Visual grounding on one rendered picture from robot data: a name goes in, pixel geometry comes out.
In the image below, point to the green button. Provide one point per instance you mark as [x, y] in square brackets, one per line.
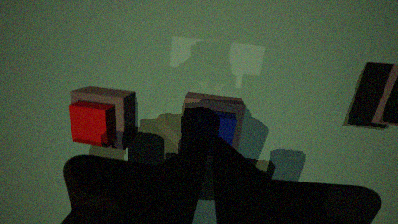
[376, 99]

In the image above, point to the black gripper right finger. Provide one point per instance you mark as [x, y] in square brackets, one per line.
[246, 195]

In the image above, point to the red button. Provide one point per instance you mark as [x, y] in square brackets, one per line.
[102, 117]

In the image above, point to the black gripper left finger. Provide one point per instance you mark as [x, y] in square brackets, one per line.
[168, 191]

